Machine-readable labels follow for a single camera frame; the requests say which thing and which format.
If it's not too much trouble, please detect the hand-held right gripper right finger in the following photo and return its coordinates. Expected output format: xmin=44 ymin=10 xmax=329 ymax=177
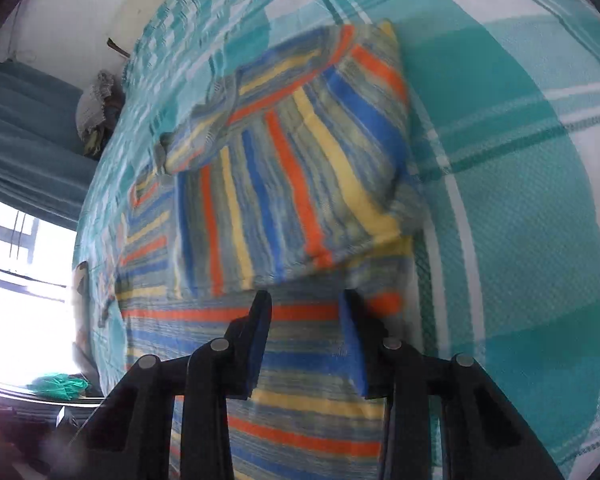
xmin=341 ymin=290 xmax=566 ymax=480

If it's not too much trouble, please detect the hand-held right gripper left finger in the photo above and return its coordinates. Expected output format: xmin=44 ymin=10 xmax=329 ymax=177
xmin=66 ymin=290 xmax=273 ymax=480

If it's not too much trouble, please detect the multicolour striped knit garment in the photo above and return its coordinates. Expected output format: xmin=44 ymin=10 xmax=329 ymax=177
xmin=114 ymin=21 xmax=427 ymax=480

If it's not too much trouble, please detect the green cloth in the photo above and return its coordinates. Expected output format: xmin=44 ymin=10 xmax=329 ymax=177
xmin=27 ymin=373 xmax=90 ymax=402

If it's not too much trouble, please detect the teal plaid bed sheet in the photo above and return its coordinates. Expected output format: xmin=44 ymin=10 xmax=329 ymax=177
xmin=71 ymin=0 xmax=600 ymax=480

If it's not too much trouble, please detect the white frilly cloth bundle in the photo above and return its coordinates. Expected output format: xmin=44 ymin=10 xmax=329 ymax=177
xmin=75 ymin=71 xmax=126 ymax=157

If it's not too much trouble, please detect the teal curtain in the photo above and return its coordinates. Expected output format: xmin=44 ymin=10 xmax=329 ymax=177
xmin=0 ymin=60 xmax=112 ymax=226

